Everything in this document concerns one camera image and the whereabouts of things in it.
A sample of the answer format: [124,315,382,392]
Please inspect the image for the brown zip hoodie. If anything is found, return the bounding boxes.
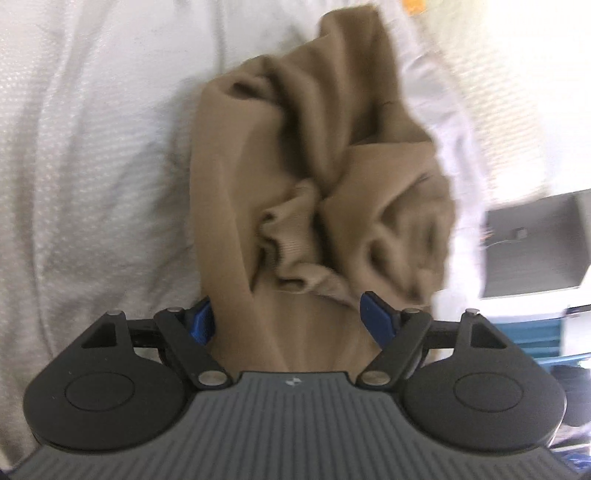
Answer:
[190,6,455,375]

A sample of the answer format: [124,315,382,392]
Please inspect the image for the grey bed sheet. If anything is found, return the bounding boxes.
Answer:
[0,0,491,462]

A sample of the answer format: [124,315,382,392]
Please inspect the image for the yellow cloth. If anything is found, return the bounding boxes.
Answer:
[402,0,428,16]

